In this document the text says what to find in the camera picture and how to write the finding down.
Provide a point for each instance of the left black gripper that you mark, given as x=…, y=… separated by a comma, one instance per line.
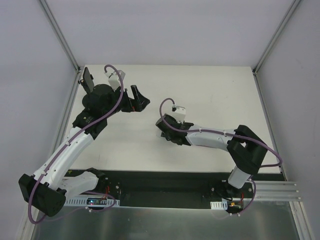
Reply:
x=125, y=100

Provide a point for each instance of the black round-base phone stand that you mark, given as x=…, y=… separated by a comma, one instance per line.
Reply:
x=85, y=99

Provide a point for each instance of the black smartphone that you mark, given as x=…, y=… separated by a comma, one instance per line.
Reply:
x=87, y=81

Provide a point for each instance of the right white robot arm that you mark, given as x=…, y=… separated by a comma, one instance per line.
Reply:
x=241, y=143

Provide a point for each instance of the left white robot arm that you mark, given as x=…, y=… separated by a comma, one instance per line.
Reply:
x=46, y=189

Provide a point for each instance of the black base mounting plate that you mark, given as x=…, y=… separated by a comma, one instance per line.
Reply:
x=176, y=190

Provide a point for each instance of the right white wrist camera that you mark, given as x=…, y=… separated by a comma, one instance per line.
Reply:
x=178, y=113

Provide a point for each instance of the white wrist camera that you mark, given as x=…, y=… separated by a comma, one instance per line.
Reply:
x=178, y=113
x=113, y=80

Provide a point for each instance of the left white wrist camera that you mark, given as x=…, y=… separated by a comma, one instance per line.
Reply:
x=113, y=80

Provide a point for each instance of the left aluminium frame post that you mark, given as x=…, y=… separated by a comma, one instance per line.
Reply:
x=59, y=34

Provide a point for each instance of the aluminium frame post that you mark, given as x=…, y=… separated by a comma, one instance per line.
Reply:
x=276, y=35
x=59, y=34

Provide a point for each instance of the left white cable duct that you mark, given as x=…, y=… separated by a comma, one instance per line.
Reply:
x=84, y=201

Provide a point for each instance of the white cable duct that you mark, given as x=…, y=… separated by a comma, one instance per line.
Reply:
x=219, y=205
x=84, y=201

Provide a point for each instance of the right white cable duct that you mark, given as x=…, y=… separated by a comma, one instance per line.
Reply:
x=219, y=205

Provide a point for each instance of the right aluminium frame post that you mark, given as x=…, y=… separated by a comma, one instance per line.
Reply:
x=276, y=35

